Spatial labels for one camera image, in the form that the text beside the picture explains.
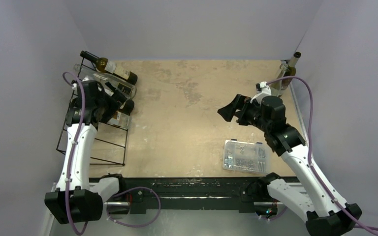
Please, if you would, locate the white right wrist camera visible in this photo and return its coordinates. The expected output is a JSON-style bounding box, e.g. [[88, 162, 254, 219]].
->
[[250, 82, 272, 104]]

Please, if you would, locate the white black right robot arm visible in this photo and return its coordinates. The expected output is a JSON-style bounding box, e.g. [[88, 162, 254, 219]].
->
[[218, 94, 362, 236]]

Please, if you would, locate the clear glass black-label bottle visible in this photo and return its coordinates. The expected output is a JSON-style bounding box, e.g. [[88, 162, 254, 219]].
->
[[73, 64, 136, 99]]

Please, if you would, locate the clear square bottle gold cap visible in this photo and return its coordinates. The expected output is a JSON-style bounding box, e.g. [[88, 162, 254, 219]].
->
[[106, 111, 131, 130]]

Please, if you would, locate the dark open-neck wine bottle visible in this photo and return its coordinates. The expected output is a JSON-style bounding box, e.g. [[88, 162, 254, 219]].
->
[[122, 99, 135, 116]]

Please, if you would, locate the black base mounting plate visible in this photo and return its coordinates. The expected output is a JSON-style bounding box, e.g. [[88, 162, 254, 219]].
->
[[89, 173, 296, 216]]

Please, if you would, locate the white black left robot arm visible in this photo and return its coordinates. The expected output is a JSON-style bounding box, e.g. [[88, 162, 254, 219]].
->
[[44, 80, 127, 224]]

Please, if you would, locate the clear plastic screw box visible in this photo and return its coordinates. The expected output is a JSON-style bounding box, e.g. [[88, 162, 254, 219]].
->
[[222, 139, 271, 175]]

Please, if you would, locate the dark green labelled wine bottle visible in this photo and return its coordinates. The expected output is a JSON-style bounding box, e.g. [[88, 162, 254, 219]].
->
[[80, 51, 138, 85]]

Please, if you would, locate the tall clear glass bottle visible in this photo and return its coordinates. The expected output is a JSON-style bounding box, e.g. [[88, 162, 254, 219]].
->
[[269, 61, 288, 96]]

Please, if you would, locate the black wire wine rack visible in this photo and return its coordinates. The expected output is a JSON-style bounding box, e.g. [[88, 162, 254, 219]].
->
[[56, 51, 136, 167]]

